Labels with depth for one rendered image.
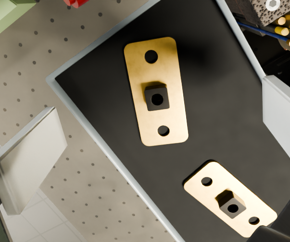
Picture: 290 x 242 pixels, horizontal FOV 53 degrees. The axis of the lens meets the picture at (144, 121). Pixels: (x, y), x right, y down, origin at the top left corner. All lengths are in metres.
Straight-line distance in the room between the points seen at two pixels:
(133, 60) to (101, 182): 0.65
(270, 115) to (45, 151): 0.13
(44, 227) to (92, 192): 1.21
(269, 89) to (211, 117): 0.07
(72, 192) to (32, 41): 0.43
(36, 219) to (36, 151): 1.87
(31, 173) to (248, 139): 0.17
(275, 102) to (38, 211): 1.88
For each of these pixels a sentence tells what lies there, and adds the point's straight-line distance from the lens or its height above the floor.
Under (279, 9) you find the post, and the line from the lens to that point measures 0.29.
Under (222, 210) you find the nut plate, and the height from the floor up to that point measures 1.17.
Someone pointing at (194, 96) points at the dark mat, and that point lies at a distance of 0.23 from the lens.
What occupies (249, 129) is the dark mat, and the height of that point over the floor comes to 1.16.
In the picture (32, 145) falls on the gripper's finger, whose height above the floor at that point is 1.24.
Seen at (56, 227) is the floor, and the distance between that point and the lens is 2.03.
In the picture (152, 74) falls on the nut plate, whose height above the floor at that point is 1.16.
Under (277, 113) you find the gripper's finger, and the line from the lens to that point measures 0.17.
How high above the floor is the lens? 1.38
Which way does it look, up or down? 67 degrees down
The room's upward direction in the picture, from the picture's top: 169 degrees counter-clockwise
